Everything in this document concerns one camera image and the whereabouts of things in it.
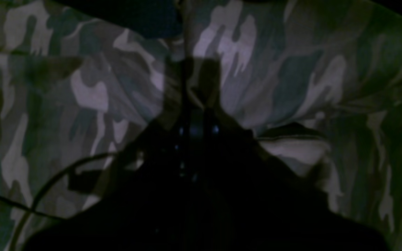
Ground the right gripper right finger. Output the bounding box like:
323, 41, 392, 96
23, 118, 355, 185
187, 58, 389, 251

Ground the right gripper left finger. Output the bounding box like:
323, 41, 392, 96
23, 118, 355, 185
23, 58, 193, 251

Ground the camouflage t-shirt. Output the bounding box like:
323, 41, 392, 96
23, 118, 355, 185
0, 0, 402, 251

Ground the black table cloth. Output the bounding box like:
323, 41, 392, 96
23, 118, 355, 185
58, 0, 183, 39

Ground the thin black cable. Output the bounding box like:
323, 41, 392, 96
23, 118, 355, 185
0, 152, 118, 251

